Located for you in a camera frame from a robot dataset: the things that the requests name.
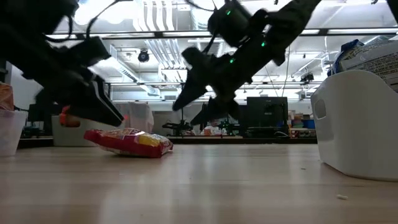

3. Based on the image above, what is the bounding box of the clear plastic bin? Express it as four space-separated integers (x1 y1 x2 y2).
0 109 29 157

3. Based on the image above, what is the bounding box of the silver ventilation duct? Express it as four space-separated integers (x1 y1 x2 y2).
189 0 224 63

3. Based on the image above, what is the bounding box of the light grey plastic bin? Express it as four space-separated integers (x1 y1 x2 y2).
51 115 127 147

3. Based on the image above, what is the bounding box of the red Maruchan beef noodle pack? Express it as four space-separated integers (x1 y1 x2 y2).
83 127 174 159
0 82 15 112

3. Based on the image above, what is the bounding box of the black aluminium table frame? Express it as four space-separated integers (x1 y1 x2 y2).
17 136 318 149

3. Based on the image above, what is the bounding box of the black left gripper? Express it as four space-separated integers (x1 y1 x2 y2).
35 62 125 128

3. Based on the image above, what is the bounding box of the person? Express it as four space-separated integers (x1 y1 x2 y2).
200 119 223 136

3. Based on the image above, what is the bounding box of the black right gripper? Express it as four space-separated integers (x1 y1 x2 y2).
172 46 252 126

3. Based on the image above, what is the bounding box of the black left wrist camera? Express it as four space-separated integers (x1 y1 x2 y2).
62 36 112 68

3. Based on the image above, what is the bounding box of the white hanging cloth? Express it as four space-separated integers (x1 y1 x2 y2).
114 101 155 134

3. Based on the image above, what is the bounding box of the large black monitor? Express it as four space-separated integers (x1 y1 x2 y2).
246 96 289 138

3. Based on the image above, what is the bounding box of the coloured storage box stack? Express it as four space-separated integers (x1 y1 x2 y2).
288 110 317 138

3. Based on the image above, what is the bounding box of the white plastic bin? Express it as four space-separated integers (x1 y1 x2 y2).
310 70 398 183

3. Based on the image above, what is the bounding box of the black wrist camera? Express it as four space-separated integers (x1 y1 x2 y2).
62 36 112 68
207 0 252 47

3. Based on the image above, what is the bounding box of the black horizontal rig beam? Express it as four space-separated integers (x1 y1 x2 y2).
46 29 398 40

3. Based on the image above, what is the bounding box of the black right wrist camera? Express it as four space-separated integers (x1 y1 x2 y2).
207 0 252 47

